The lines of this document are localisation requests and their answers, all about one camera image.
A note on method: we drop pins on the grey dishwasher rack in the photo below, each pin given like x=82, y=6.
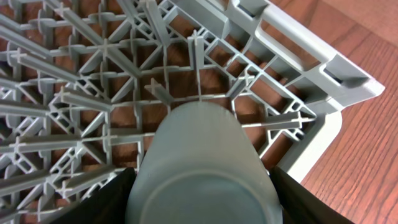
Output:
x=83, y=96

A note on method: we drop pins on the light blue cup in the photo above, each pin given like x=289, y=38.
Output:
x=202, y=168

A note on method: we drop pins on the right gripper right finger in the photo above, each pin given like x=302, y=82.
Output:
x=299, y=205

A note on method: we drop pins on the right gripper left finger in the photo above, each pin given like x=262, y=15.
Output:
x=108, y=205

